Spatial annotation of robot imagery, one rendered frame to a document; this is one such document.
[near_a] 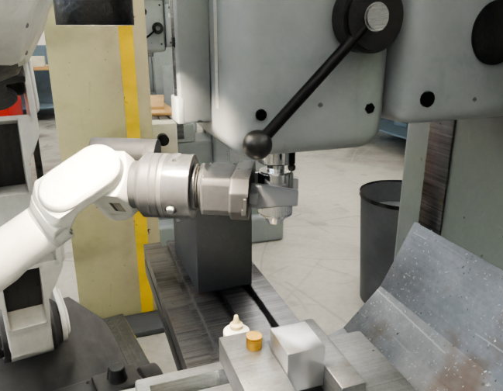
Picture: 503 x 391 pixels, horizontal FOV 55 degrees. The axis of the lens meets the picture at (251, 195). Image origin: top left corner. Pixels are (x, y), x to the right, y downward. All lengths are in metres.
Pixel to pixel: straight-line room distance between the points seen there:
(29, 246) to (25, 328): 0.71
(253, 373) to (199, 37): 0.41
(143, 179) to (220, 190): 0.10
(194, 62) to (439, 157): 0.53
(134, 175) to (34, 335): 0.83
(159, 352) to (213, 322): 1.52
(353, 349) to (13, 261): 0.49
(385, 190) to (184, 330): 2.13
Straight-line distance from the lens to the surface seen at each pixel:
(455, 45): 0.60
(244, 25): 0.50
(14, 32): 0.81
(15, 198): 1.16
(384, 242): 2.58
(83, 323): 1.67
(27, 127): 1.13
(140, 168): 0.64
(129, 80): 2.31
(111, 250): 2.51
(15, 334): 1.39
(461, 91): 0.62
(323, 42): 0.53
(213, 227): 0.97
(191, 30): 0.56
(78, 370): 1.48
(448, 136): 0.92
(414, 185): 1.01
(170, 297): 1.03
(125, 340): 1.85
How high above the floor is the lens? 1.44
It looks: 19 degrees down
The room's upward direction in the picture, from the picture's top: straight up
